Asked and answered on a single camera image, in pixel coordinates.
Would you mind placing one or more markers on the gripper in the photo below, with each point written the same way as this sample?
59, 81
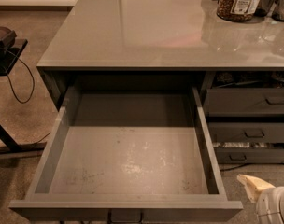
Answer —
275, 205

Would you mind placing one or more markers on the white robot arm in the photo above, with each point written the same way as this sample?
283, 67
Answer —
268, 199

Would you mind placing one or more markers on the grey right bottom drawer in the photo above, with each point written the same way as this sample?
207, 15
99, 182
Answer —
238, 155

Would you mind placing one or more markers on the grey right middle drawer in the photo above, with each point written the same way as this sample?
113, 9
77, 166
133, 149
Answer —
247, 132

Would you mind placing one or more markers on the grey cabinet with glossy top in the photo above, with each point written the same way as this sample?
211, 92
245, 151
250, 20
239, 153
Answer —
165, 45

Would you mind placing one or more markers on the clear jar of nuts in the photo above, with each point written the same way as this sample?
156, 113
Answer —
237, 10

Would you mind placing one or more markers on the black side stand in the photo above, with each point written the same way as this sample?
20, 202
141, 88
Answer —
9, 97

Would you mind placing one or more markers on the dark device on stand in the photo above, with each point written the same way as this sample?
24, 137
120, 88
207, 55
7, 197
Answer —
7, 40

